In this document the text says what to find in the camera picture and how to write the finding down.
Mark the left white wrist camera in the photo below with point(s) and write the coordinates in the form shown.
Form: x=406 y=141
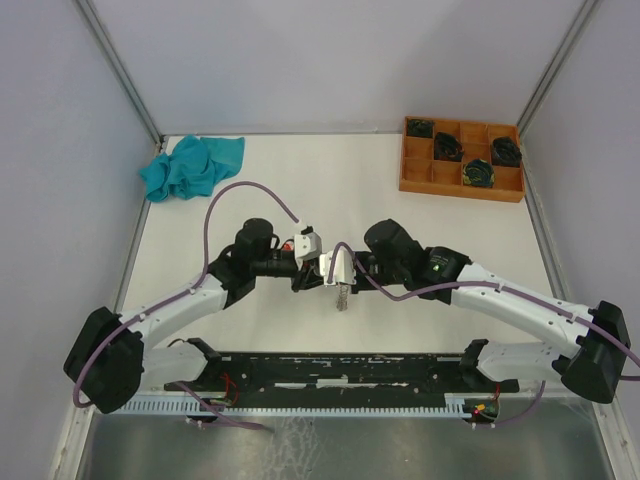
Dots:
x=307 y=246

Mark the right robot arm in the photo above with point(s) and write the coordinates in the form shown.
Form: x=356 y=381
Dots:
x=583 y=348

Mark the dark rolled sock blue-yellow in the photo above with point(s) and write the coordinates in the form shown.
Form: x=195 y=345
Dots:
x=478 y=173

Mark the left aluminium corner post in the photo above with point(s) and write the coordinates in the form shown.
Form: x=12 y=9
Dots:
x=91 y=17

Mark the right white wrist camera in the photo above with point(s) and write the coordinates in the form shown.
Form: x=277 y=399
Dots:
x=336 y=268

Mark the right aluminium corner post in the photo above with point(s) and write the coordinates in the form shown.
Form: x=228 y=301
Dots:
x=578 y=26

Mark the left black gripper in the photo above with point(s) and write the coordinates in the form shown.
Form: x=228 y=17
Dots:
x=309 y=277

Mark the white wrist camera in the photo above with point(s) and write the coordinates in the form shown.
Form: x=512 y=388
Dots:
x=336 y=268
x=307 y=246

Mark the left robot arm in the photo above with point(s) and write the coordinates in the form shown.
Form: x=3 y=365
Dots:
x=116 y=355

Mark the wooden compartment tray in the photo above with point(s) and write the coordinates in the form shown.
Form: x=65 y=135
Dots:
x=421 y=173

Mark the aluminium corner post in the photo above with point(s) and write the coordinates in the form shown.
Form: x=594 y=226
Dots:
x=578 y=26
x=91 y=17

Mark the teal cloth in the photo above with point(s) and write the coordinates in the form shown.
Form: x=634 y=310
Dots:
x=193 y=168

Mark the dark rolled sock top-left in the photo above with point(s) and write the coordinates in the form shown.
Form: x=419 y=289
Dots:
x=420 y=127

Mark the white cable duct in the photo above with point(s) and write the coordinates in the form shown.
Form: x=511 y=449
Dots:
x=185 y=405

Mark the dark rolled sock right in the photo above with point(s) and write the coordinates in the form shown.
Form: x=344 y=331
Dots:
x=505 y=152

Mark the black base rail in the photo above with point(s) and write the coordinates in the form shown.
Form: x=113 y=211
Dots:
x=322 y=380

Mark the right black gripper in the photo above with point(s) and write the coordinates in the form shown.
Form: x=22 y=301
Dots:
x=359 y=283

